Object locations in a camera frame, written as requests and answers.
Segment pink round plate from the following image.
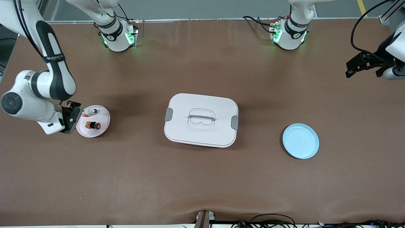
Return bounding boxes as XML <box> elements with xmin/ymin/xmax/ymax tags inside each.
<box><xmin>76</xmin><ymin>105</ymin><xmax>111</xmax><ymax>138</ymax></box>

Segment light blue round plate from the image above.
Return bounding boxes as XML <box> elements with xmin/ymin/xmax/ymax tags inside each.
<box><xmin>282</xmin><ymin>123</ymin><xmax>320</xmax><ymax>159</ymax></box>

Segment white lidded box grey latches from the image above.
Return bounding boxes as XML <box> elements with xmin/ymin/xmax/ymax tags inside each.
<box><xmin>164</xmin><ymin>93</ymin><xmax>239</xmax><ymax>148</ymax></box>

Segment brown table cover sheet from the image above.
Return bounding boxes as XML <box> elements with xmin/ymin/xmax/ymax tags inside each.
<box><xmin>0</xmin><ymin>17</ymin><xmax>405</xmax><ymax>227</ymax></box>

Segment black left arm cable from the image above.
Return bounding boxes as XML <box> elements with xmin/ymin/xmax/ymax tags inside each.
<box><xmin>351</xmin><ymin>0</ymin><xmax>396</xmax><ymax>58</ymax></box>

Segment aluminium frame profile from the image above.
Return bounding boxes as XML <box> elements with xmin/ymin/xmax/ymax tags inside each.
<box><xmin>379</xmin><ymin>0</ymin><xmax>405</xmax><ymax>25</ymax></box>

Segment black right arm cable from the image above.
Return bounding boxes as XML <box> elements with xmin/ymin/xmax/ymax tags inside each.
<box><xmin>12</xmin><ymin>0</ymin><xmax>45</xmax><ymax>57</ymax></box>

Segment black arm base cable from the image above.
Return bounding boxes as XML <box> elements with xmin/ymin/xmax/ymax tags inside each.
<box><xmin>242</xmin><ymin>15</ymin><xmax>276</xmax><ymax>35</ymax></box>

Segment black cable bundle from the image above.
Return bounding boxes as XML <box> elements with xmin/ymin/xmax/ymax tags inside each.
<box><xmin>231</xmin><ymin>214</ymin><xmax>405</xmax><ymax>228</ymax></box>

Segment metal table edge bracket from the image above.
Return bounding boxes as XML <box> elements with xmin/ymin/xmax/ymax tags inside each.
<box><xmin>195</xmin><ymin>210</ymin><xmax>216</xmax><ymax>228</ymax></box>

